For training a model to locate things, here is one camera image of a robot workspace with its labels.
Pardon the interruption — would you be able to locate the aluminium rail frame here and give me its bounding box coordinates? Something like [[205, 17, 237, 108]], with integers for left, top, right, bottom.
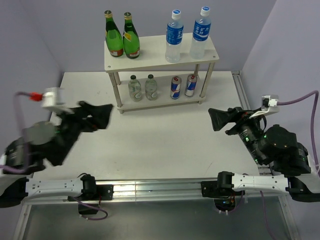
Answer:
[[14, 71, 301, 240]]

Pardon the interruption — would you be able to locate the red bull can front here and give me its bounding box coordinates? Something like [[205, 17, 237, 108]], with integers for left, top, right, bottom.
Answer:
[[184, 74, 198, 97]]

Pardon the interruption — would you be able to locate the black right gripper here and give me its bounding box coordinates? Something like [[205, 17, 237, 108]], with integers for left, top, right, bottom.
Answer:
[[206, 105, 263, 164]]

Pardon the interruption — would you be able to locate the small pocari sweat bottle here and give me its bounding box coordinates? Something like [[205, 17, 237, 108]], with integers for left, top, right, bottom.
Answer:
[[165, 9, 184, 63]]

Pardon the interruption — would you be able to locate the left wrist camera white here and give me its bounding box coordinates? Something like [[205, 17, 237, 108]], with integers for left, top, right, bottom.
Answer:
[[29, 87, 74, 115]]

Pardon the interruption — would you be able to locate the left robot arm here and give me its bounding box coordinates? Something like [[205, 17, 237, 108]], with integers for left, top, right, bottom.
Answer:
[[0, 101, 114, 208]]

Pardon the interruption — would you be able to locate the green glass bottle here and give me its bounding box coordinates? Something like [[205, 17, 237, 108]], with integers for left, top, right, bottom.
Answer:
[[104, 10, 124, 57], [122, 12, 140, 59]]

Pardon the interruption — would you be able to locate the white two-tier shelf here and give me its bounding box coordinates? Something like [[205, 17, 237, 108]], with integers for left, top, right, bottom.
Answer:
[[104, 33, 220, 114]]

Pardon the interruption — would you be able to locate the clear chang bottle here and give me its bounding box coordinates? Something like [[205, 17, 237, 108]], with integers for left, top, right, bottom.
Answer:
[[144, 74, 158, 101], [128, 75, 142, 102]]

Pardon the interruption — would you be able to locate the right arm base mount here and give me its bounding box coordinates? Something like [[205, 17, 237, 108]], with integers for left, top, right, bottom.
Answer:
[[200, 180, 245, 216]]

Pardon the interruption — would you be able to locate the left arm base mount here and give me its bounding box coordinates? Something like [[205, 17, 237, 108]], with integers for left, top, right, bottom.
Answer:
[[67, 184, 114, 221]]

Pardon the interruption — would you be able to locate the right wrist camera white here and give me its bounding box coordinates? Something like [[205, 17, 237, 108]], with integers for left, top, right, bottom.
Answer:
[[249, 95, 280, 119]]

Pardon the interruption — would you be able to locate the red bull can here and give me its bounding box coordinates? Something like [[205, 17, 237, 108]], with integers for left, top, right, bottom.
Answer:
[[184, 74, 198, 97], [170, 76, 182, 100]]

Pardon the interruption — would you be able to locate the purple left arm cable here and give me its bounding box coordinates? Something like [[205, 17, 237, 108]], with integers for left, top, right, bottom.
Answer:
[[0, 91, 109, 221]]

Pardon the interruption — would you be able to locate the green glass bottle left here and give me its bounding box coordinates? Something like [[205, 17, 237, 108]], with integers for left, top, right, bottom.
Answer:
[[104, 10, 124, 57]]

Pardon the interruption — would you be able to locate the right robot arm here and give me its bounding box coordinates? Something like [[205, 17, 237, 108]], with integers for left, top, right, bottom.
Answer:
[[202, 107, 320, 203]]

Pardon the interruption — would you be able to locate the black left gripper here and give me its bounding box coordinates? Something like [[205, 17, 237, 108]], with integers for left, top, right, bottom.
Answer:
[[56, 100, 116, 164]]

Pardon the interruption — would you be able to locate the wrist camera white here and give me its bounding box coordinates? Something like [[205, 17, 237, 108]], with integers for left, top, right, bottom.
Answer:
[[249, 95, 280, 119], [29, 87, 74, 115]]

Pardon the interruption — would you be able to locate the green glass bottle right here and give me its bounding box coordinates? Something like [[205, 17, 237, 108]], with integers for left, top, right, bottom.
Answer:
[[122, 12, 140, 59]]

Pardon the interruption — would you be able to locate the large pocari sweat bottle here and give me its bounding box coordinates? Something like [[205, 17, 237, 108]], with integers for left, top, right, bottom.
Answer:
[[189, 6, 212, 60]]

